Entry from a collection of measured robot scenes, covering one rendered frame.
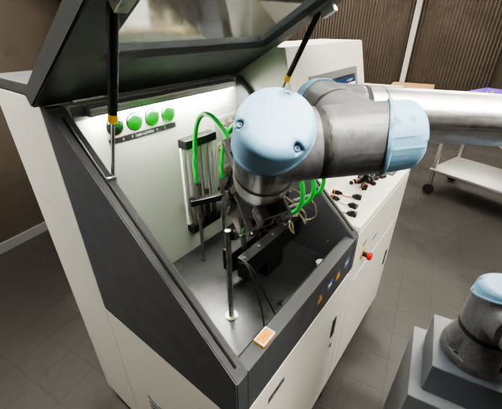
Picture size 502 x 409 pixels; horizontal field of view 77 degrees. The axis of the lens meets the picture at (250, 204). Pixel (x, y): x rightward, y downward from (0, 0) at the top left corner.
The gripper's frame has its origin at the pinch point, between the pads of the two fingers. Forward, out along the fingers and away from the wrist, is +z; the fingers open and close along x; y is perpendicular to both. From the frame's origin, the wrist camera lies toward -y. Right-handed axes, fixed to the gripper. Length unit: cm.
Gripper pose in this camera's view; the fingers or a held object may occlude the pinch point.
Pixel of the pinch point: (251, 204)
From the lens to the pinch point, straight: 61.6
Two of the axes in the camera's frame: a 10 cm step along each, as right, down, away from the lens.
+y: 3.5, 9.1, -2.3
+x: 9.4, -3.3, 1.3
